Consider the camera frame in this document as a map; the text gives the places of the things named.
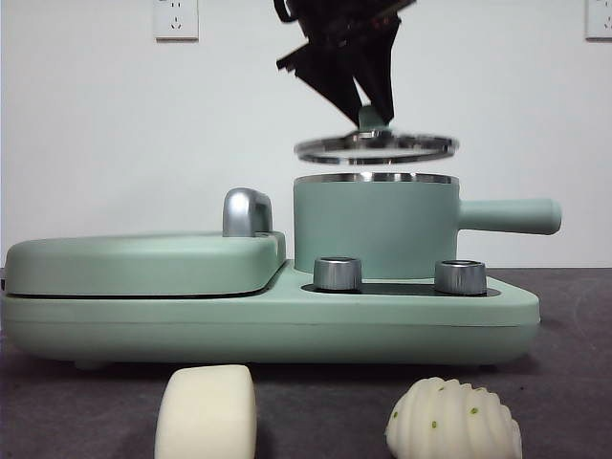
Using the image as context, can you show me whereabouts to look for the glass pot lid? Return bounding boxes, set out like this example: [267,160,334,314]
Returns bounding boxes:
[295,104,461,166]

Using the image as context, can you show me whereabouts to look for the twisted bun with green specks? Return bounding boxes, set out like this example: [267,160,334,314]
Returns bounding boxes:
[384,376,523,459]

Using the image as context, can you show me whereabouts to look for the plain white steamed bun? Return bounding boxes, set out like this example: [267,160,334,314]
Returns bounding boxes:
[153,364,258,459]

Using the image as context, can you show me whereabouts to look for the silver control knob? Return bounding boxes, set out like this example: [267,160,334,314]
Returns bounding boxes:
[313,256,363,292]
[434,259,488,295]

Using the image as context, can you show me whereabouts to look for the mint green breakfast machine base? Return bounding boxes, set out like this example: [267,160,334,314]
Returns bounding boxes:
[0,260,542,372]

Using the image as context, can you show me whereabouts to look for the grey felt table cloth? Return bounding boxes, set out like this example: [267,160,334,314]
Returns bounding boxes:
[0,267,612,459]

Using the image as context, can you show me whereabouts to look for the mint green handled pot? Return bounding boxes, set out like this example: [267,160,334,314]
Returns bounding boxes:
[293,171,563,282]

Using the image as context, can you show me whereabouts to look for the white wall socket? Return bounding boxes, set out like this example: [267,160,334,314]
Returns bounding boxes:
[585,0,612,40]
[153,0,200,41]

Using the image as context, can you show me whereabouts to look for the green griddle lid, silver handle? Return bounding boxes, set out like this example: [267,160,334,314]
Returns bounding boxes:
[3,188,288,295]

